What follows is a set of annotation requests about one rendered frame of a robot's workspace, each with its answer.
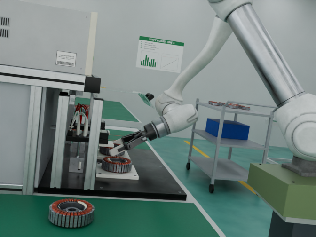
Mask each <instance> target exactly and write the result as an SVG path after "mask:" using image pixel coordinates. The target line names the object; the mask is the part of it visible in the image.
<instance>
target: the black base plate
mask: <svg viewBox="0 0 316 237"><path fill-rule="evenodd" d="M72 148H73V143H71V144H68V143H67V144H65V148H64V158H63V172H62V181H61V187H60V188H56V187H54V188H50V182H51V172H52V162H53V153H52V156H51V158H50V160H49V163H48V165H47V167H46V169H45V172H44V174H43V176H42V179H41V181H40V183H39V186H38V193H42V194H61V195H79V196H98V197H117V198H144V199H162V200H181V201H186V198H187V194H186V193H185V192H184V190H183V189H182V188H181V187H180V185H179V184H178V183H177V181H176V180H175V179H174V177H172V175H171V174H170V173H169V171H168V170H167V169H166V168H165V166H164V165H163V164H162V162H161V161H160V160H159V159H158V157H157V156H156V155H155V153H154V152H153V151H152V150H146V149H135V148H132V149H130V150H126V151H127V153H128V155H129V157H130V159H131V161H132V165H134V167H135V170H136V172H137V174H138V176H139V179H138V180H132V179H117V178H102V177H96V175H95V184H94V190H90V189H87V190H84V182H85V173H86V164H87V152H88V145H85V151H84V153H85V160H84V169H83V173H72V172H69V164H70V156H71V152H72Z"/></svg>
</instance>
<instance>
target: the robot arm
mask: <svg viewBox="0 0 316 237"><path fill-rule="evenodd" d="M207 1H208V3H209V5H210V6H211V7H212V9H213V10H214V11H215V13H216V16H215V18H214V22H213V26H212V29H211V33H210V36H209V39H208V41H207V43H206V45H205V47H204V48H203V50H202V51H201V52H200V54H199V55H198V56H197V57H196V58H195V59H194V60H193V61H192V62H191V63H190V64H189V65H188V66H187V68H186V69H185V70H184V71H183V72H182V73H181V74H180V75H179V76H178V77H177V79H176V80H175V82H174V83H173V84H172V86H171V87H170V88H169V89H168V90H166V91H164V92H163V94H161V95H159V96H158V97H157V98H156V101H155V108H156V110H157V112H158V114H159V116H160V117H159V118H156V119H154V120H152V121H151V122H152V124H151V123H149V124H146V125H144V131H141V130H139V131H137V132H134V133H131V134H128V135H125V136H122V138H120V139H118V140H116V141H113V143H116V144H120V146H117V147H115V148H113V149H111V150H109V153H110V155H111V156H115V155H117V154H119V153H121V152H124V151H126V150H130V149H132V148H134V147H136V146H137V145H139V144H141V143H143V142H145V141H147V138H148V139H149V140H150V141H152V140H154V139H156V138H157V137H158V138H162V137H164V136H166V135H169V134H171V133H177V132H179V131H181V130H184V129H186V128H188V127H190V126H191V125H193V124H194V123H195V122H196V121H197V120H198V112H197V110H196V108H195V107H194V106H193V105H192V104H185V105H182V101H183V98H182V91H183V89H184V87H185V86H186V84H187V83H188V82H189V81H190V80H191V79H192V78H193V77H195V76H196V75H197V74H198V73H199V72H200V71H201V70H202V69H204V68H205V67H206V66H207V65H208V64H209V63H210V62H211V61H212V60H213V59H214V58H215V56H216V55H217V54H218V52H219V51H220V49H221V48H222V46H223V45H224V43H225V42H226V41H227V39H228V38H229V36H230V35H231V33H232V32H234V34H235V36H236V38H237V39H238V41H239V43H240V44H241V46H242V48H243V49H244V51H245V53H246V54H247V56H248V58H249V59H250V61H251V63H252V64H253V66H254V68H255V70H256V71H257V73H258V75H259V77H260V78H261V80H262V82H263V83H264V85H265V87H266V88H267V90H268V92H269V93H270V95H271V97H272V98H273V100H274V102H275V103H276V105H277V107H278V109H277V111H276V116H275V119H276V122H277V124H278V126H279V128H280V130H281V132H282V134H283V136H284V139H285V140H286V144H287V146H288V148H289V149H290V151H291V152H292V153H293V158H292V162H291V163H282V164H281V167H283V168H286V169H289V170H291V171H293V172H295V173H297V174H299V175H300V176H303V177H316V95H312V94H309V93H308V94H306V93H305V91H304V89H303V88H302V86H301V85H300V83H299V81H298V80H297V78H296V77H295V75H294V73H293V72H292V70H291V68H290V67H289V65H288V63H287V62H286V60H285V59H284V57H283V56H282V54H281V52H280V51H279V49H278V47H277V46H276V44H275V43H274V41H273V39H272V38H271V36H270V34H269V33H268V31H267V30H266V28H265V26H264V25H263V23H262V21H261V20H260V18H259V17H258V15H257V14H256V12H255V10H254V9H253V7H252V5H253V0H207Z"/></svg>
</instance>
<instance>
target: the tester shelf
mask: <svg viewBox="0 0 316 237"><path fill-rule="evenodd" d="M0 82H5V83H13V84H22V85H30V86H38V87H49V88H58V89H66V90H74V91H82V92H90V93H98V94H99V93H100V85H101V78H100V77H98V76H97V75H95V74H92V75H91V76H86V75H80V74H73V73H65V72H57V71H47V70H40V69H32V68H24V67H17V66H10V65H2V64H0Z"/></svg>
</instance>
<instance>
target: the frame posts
mask: <svg viewBox="0 0 316 237"><path fill-rule="evenodd" d="M71 93H72V90H70V92H69V95H66V94H59V98H58V108H57V118H56V128H55V142H54V152H53V162H52V172H51V182H50V188H54V187H56V188H60V187H61V181H62V172H63V158H64V148H65V144H67V143H68V144H71V141H66V136H67V133H68V130H70V128H69V126H70V124H71V120H72V119H73V115H74V108H75V104H74V105H72V104H69V99H70V94H71ZM103 101H104V99H102V98H93V93H91V97H90V106H89V115H88V124H90V122H91V125H90V131H88V132H87V133H88V134H89V143H87V142H86V145H88V152H87V164H86V173H85V182H84V190H87V189H90V190H94V184H95V172H96V163H97V155H98V146H99V138H100V129H101V121H102V112H103ZM90 120H91V121H90Z"/></svg>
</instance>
